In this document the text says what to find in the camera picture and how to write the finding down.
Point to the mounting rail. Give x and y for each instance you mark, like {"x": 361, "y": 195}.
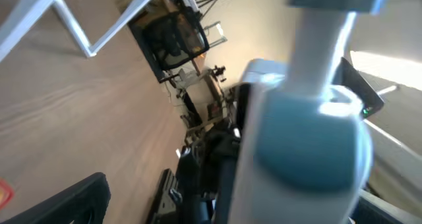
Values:
{"x": 166, "y": 197}

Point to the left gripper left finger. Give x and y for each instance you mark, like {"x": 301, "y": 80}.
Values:
{"x": 76, "y": 201}

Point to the red and yellow tip box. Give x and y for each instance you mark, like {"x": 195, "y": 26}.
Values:
{"x": 4, "y": 193}

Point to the white and blue stand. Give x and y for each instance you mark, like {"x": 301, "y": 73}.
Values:
{"x": 75, "y": 35}

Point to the black office chair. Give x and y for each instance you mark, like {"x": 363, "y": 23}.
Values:
{"x": 171, "y": 43}

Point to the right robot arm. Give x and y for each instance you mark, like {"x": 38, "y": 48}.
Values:
{"x": 358, "y": 85}

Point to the white pipette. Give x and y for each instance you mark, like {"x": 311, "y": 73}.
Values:
{"x": 303, "y": 145}

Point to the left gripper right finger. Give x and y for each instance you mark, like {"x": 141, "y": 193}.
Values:
{"x": 389, "y": 214}

